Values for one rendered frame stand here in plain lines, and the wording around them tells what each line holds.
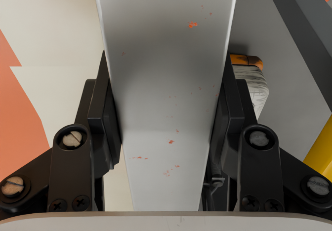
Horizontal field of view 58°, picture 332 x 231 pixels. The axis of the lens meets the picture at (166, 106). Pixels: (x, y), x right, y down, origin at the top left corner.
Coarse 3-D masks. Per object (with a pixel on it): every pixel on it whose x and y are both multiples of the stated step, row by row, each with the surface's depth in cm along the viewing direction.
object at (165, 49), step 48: (96, 0) 8; (144, 0) 8; (192, 0) 8; (144, 48) 9; (192, 48) 9; (144, 96) 10; (192, 96) 10; (144, 144) 13; (192, 144) 13; (144, 192) 16; (192, 192) 16
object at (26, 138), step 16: (0, 80) 15; (16, 80) 15; (0, 96) 15; (16, 96) 15; (0, 112) 16; (16, 112) 16; (32, 112) 16; (0, 128) 17; (16, 128) 17; (32, 128) 17; (0, 144) 18; (16, 144) 18; (32, 144) 18; (48, 144) 18; (0, 160) 20; (16, 160) 20; (0, 176) 21
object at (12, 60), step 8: (0, 32) 13; (0, 40) 13; (0, 48) 13; (8, 48) 13; (0, 56) 14; (8, 56) 14; (16, 56) 14; (0, 64) 14; (8, 64) 14; (16, 64) 14
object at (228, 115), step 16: (224, 80) 11; (240, 80) 12; (224, 96) 11; (240, 96) 12; (224, 112) 10; (240, 112) 10; (224, 128) 10; (240, 128) 10; (224, 144) 11; (224, 160) 11; (288, 160) 10; (288, 176) 9; (304, 176) 9; (320, 176) 9; (288, 192) 9; (304, 192) 9; (320, 192) 9; (320, 208) 9
